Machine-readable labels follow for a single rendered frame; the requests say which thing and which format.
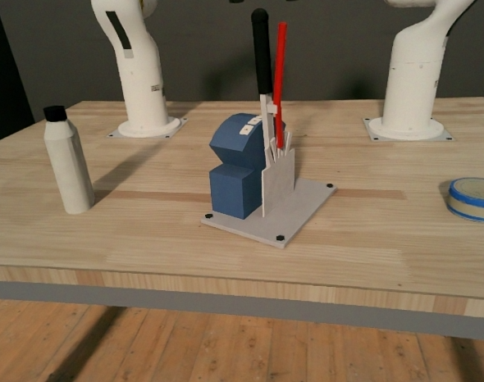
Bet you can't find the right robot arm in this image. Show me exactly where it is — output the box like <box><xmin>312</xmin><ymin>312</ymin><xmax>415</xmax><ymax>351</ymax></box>
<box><xmin>91</xmin><ymin>0</ymin><xmax>180</xmax><ymax>137</ymax></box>

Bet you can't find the white bottle with black cap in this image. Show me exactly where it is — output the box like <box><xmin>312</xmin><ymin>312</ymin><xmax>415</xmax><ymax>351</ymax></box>
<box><xmin>43</xmin><ymin>106</ymin><xmax>95</xmax><ymax>214</ymax></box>

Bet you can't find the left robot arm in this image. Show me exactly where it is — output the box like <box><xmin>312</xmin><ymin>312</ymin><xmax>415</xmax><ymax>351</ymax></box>
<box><xmin>368</xmin><ymin>0</ymin><xmax>477</xmax><ymax>140</ymax></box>

